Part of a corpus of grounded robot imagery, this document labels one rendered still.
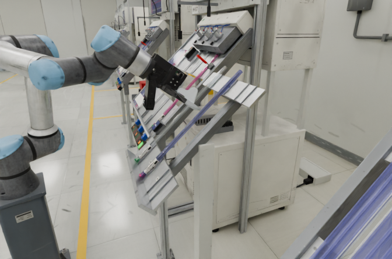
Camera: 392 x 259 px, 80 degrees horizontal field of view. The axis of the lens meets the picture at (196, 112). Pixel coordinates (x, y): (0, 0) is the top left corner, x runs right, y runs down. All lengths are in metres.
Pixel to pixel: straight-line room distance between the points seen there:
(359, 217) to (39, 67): 0.71
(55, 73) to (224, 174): 1.00
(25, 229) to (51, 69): 0.84
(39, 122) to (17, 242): 0.53
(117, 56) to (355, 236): 0.63
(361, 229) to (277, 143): 1.05
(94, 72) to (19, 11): 9.39
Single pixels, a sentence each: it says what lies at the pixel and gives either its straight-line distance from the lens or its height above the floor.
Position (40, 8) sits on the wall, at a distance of 9.96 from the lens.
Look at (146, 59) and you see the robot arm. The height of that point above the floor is 1.12.
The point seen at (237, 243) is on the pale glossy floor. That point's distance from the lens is 1.62.
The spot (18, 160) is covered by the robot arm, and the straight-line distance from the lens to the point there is 1.20.
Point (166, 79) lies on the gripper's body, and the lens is 0.71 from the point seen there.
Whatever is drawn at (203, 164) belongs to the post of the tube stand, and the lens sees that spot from 0.87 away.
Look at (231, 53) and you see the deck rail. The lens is 1.15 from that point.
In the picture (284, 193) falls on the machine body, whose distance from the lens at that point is 1.76.
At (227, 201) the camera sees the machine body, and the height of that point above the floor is 0.24.
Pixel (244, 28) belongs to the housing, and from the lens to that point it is 1.20.
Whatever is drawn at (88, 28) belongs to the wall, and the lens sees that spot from 9.80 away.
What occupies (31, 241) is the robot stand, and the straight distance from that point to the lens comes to 1.38.
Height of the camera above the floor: 1.19
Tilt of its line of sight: 19 degrees down
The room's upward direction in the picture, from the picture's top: straight up
